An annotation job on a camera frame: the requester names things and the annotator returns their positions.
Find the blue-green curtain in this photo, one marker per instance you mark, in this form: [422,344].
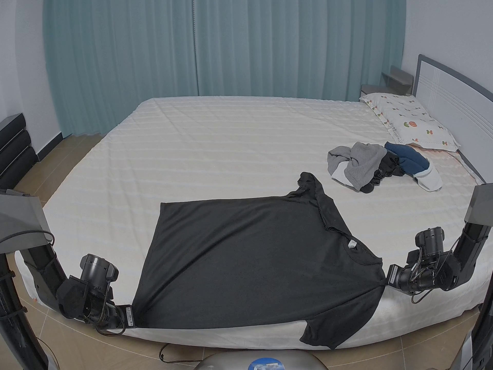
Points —
[289,33]
[115,52]

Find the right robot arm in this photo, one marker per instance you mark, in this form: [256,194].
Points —
[472,245]

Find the grey bedside table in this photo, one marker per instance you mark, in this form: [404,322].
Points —
[393,79]

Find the white printed pillow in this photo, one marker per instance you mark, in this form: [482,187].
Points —
[408,118]

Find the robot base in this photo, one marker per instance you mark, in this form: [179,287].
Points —
[223,362]

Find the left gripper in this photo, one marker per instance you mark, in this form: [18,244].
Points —
[109,316]

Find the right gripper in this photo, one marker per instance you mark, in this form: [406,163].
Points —
[411,279]

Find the bed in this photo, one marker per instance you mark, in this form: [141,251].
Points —
[231,148]

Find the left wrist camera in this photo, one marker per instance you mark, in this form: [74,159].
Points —
[130,316]

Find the black T-shirt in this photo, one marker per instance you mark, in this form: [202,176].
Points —
[250,264]

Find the pile of clothes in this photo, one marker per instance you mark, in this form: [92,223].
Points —
[362,164]

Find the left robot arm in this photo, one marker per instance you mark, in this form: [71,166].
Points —
[42,276]

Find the black chest of drawers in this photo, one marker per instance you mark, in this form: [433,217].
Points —
[15,148]

